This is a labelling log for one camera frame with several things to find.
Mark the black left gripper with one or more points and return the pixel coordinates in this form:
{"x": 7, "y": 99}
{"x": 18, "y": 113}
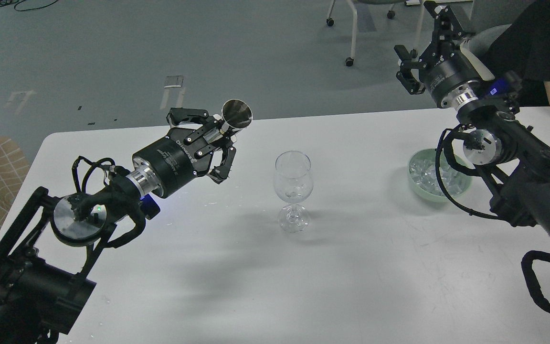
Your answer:
{"x": 169, "y": 163}

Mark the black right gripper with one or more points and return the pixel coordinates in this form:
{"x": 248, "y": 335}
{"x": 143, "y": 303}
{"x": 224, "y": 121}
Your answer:
{"x": 447, "y": 76}

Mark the steel double jigger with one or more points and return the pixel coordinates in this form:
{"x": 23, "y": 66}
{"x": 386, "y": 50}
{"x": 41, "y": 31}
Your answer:
{"x": 234, "y": 116}

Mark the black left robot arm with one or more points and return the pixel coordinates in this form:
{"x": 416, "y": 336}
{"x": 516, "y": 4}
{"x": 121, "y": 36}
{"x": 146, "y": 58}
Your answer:
{"x": 109, "y": 209}

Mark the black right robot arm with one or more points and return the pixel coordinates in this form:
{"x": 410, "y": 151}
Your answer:
{"x": 488, "y": 142}

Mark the clear wine glass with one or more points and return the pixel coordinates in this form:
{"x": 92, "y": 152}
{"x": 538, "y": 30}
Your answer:
{"x": 293, "y": 183}

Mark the green bowl of ice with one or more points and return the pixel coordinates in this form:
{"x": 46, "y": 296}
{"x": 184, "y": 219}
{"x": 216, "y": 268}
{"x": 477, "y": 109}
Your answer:
{"x": 422, "y": 176}

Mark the person in black shirt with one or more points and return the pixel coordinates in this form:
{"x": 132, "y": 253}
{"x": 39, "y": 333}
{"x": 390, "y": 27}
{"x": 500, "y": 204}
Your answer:
{"x": 524, "y": 48}

